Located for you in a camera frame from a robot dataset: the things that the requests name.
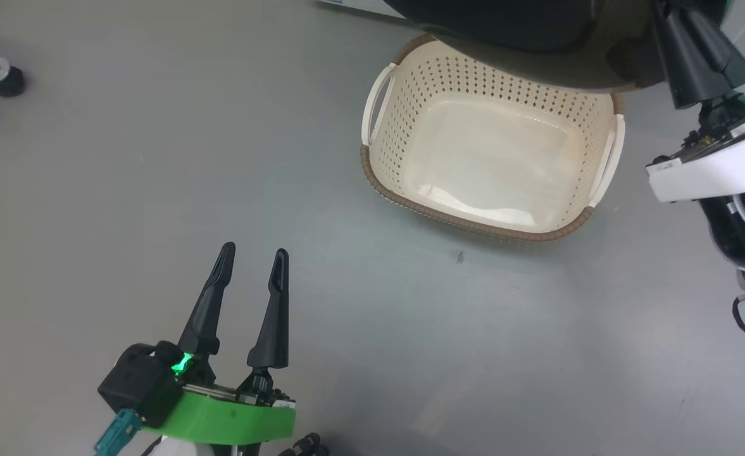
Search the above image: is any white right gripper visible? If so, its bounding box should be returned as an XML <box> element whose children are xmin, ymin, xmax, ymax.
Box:
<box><xmin>646</xmin><ymin>0</ymin><xmax>745</xmax><ymax>204</ymax></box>

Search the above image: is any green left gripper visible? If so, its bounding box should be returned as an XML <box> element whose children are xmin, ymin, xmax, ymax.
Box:
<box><xmin>141</xmin><ymin>241</ymin><xmax>297</xmax><ymax>444</ymax></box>

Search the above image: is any grey washing machine door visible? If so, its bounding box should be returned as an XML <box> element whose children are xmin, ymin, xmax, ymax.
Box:
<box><xmin>382</xmin><ymin>0</ymin><xmax>667</xmax><ymax>94</ymax></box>

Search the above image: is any black roller wheel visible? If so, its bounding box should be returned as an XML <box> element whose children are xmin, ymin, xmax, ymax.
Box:
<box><xmin>277</xmin><ymin>433</ymin><xmax>330</xmax><ymax>456</ymax></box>

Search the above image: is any cream perforated laundry basket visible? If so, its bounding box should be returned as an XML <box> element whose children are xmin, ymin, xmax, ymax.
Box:
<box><xmin>360</xmin><ymin>35</ymin><xmax>626</xmax><ymax>243</ymax></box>

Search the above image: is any teal connector left camera cable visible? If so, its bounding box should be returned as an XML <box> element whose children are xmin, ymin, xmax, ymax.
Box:
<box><xmin>94</xmin><ymin>408</ymin><xmax>142</xmax><ymax>456</ymax></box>

